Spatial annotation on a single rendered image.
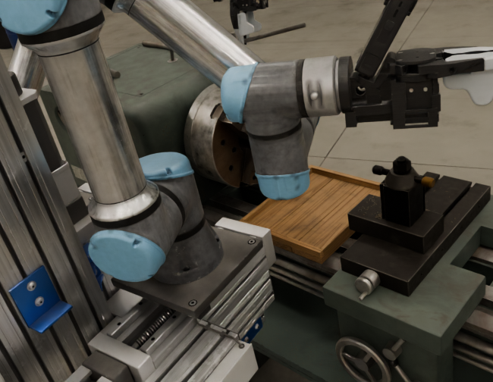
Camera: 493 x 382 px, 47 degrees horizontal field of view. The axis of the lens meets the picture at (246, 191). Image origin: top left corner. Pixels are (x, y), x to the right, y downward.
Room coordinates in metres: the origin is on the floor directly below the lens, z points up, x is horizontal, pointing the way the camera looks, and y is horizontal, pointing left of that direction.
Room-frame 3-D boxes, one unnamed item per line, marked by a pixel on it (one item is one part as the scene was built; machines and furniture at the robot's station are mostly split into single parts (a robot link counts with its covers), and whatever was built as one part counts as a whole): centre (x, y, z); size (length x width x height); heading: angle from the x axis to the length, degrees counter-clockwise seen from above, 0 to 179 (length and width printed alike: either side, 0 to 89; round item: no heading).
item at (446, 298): (1.08, -0.42, 0.90); 0.53 x 0.30 x 0.06; 131
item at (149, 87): (1.90, 0.27, 1.06); 0.59 x 0.48 x 0.39; 41
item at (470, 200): (1.13, -0.40, 0.95); 0.43 x 0.18 x 0.04; 131
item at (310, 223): (1.40, -0.19, 0.89); 0.36 x 0.30 x 0.04; 131
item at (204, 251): (0.92, 0.15, 1.21); 0.15 x 0.15 x 0.10
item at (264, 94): (0.71, -0.05, 1.56); 0.11 x 0.08 x 0.09; 70
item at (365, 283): (0.97, -0.22, 0.95); 0.07 x 0.04 x 0.04; 131
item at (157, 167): (0.92, 0.15, 1.33); 0.13 x 0.12 x 0.14; 160
